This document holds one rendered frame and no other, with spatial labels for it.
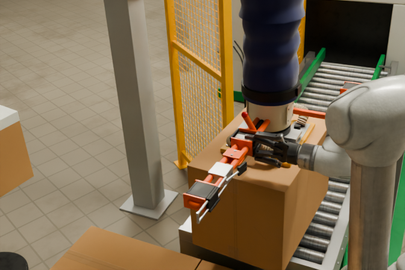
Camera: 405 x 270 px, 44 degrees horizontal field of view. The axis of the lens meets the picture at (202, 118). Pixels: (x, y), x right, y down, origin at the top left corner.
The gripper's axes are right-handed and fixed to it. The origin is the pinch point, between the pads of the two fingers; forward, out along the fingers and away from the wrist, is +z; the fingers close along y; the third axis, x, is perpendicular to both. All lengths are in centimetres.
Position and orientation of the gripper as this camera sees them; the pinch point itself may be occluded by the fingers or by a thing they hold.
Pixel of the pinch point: (244, 143)
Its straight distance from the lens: 179.9
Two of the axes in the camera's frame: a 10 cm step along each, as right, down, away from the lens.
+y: 0.5, 8.7, 4.9
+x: 4.3, -4.6, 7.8
